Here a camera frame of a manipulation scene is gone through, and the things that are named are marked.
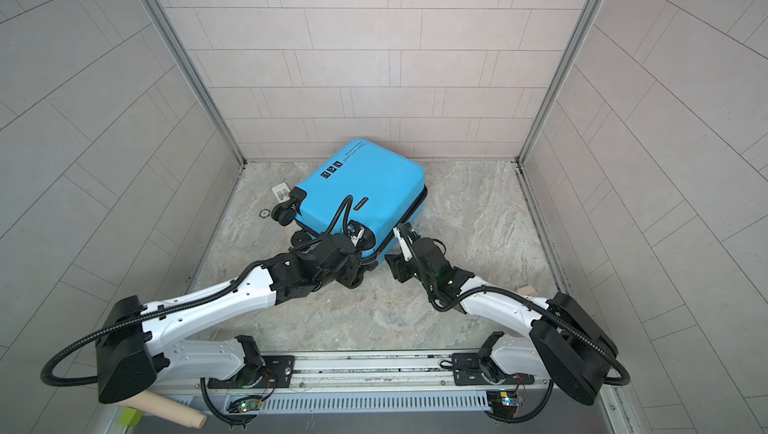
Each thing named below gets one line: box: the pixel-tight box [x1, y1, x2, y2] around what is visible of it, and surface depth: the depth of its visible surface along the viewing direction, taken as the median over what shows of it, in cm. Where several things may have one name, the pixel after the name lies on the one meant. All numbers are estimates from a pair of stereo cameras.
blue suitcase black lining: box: [271, 138, 428, 259], surface depth 89 cm
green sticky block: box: [116, 406, 144, 427], surface depth 64 cm
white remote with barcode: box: [271, 182, 291, 203], surface depth 107 cm
